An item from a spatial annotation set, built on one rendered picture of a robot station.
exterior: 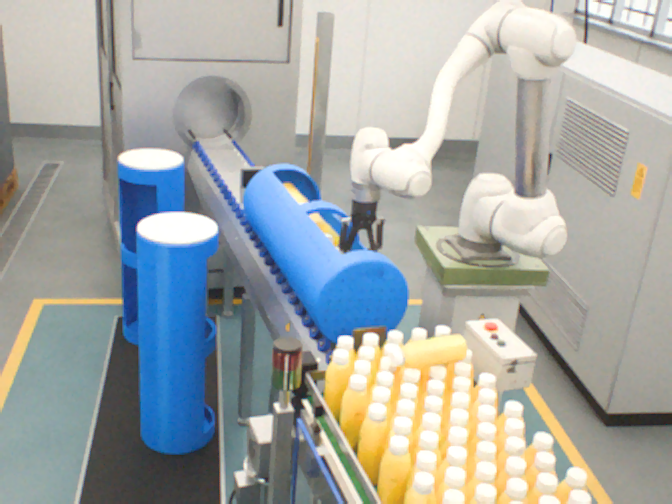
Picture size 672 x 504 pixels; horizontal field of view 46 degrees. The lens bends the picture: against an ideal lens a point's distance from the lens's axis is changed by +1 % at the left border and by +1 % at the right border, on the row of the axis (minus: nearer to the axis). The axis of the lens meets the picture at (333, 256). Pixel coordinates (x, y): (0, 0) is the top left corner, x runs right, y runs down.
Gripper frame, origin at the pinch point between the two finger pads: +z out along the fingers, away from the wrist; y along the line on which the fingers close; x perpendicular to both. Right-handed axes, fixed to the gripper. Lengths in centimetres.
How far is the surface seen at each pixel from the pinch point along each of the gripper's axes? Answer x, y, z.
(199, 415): -47, 39, 82
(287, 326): -9.2, 18.3, 25.3
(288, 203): -31.8, 13.4, -8.1
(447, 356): 55, -2, 1
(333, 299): 19.8, 14.9, 1.4
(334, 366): 44, 23, 7
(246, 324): -78, 14, 62
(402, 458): 81, 21, 8
